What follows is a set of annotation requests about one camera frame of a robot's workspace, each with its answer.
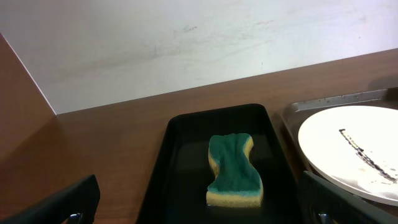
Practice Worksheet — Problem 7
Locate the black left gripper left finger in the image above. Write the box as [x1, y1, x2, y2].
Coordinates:
[1, 174, 100, 224]

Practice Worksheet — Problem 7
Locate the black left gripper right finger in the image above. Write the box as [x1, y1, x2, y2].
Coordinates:
[297, 171, 397, 224]

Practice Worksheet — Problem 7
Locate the white plate with black smear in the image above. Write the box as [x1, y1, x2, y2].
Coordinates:
[298, 106, 397, 206]

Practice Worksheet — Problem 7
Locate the green and yellow sponge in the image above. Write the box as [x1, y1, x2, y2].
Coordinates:
[206, 133, 264, 208]

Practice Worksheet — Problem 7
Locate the large clear brown tray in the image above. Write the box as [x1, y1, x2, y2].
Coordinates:
[281, 88, 397, 215]

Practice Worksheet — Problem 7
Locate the small black tray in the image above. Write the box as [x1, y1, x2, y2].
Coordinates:
[137, 104, 303, 223]

